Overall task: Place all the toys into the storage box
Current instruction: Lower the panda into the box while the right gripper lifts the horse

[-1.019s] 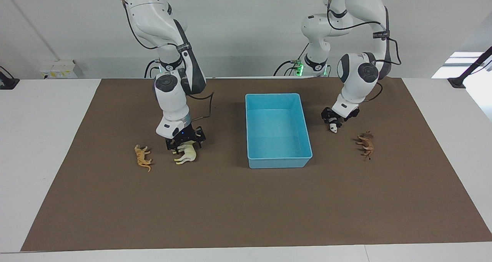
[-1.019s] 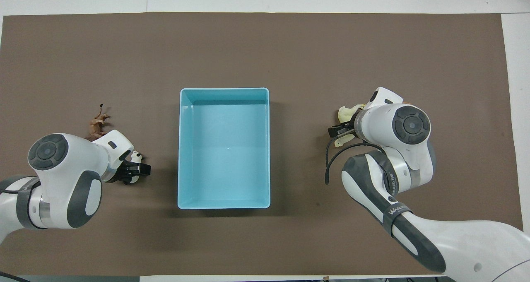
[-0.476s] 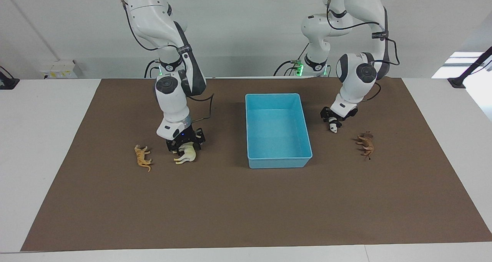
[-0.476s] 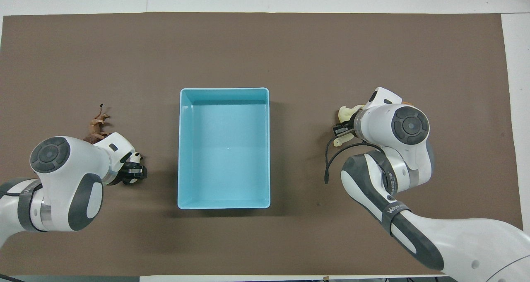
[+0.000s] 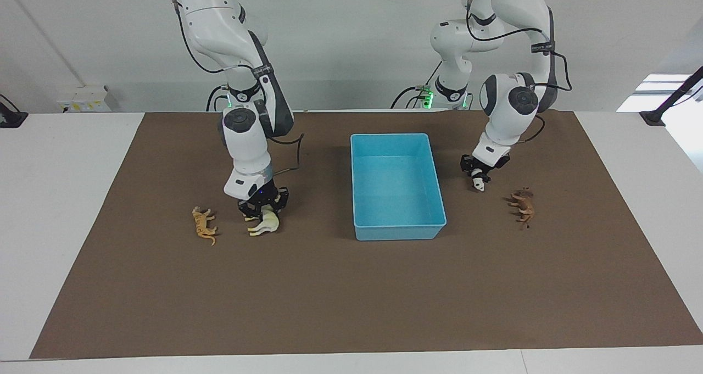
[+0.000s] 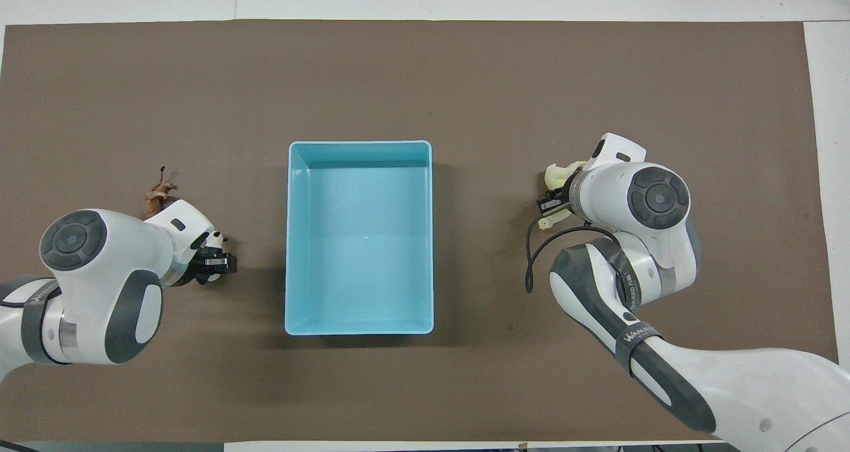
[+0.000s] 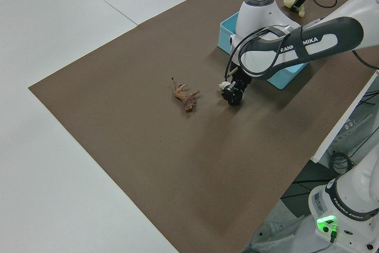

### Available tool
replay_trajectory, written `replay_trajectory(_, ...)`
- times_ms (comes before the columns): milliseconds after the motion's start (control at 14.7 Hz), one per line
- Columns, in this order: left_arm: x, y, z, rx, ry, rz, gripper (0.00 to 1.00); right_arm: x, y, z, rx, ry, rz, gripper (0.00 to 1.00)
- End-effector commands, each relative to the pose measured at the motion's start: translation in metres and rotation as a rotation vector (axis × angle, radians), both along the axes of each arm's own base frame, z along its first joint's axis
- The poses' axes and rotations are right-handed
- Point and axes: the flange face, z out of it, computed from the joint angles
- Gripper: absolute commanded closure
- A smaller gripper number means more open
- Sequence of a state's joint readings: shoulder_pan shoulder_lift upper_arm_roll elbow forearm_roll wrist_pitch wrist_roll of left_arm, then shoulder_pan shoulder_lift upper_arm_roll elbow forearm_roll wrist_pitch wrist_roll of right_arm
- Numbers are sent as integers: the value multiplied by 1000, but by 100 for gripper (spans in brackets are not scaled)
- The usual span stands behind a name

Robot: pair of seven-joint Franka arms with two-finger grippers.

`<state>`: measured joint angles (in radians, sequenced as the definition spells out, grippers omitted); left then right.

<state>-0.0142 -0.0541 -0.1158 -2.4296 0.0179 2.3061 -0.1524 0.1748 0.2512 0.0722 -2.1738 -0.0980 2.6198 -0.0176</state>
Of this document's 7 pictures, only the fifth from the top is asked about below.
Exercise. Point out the black white panda toy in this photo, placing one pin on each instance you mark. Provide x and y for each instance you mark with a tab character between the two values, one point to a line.
479	184

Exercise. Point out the black stand with pole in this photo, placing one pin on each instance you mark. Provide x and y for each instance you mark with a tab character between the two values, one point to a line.
656	116

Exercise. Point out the white wall socket box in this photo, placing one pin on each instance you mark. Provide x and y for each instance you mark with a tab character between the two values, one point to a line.
82	99

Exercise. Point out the bright window opening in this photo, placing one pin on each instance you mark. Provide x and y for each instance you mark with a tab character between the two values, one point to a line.
653	94

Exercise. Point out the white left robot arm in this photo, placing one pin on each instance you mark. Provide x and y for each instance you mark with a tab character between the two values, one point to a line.
511	105

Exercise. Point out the blue plastic storage box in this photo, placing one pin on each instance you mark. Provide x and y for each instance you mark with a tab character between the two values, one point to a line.
395	187

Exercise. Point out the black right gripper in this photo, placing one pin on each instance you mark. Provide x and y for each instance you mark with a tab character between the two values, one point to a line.
269	195

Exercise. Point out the brown lion toy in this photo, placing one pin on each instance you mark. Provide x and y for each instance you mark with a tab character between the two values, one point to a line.
524	206

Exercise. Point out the brown table mat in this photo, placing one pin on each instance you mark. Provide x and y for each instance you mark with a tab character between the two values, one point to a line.
329	297

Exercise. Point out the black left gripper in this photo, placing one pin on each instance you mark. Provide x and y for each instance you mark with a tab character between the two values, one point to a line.
483	162

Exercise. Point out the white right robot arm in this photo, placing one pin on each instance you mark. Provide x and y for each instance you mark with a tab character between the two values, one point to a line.
244	138

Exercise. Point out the cream white horse toy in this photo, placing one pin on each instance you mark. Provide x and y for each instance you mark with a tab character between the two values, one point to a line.
268	223

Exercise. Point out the orange tiger toy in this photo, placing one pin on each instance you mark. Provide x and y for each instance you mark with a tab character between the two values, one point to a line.
204	225

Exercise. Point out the black table clamp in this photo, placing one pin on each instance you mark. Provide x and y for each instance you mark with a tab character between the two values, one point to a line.
10	118

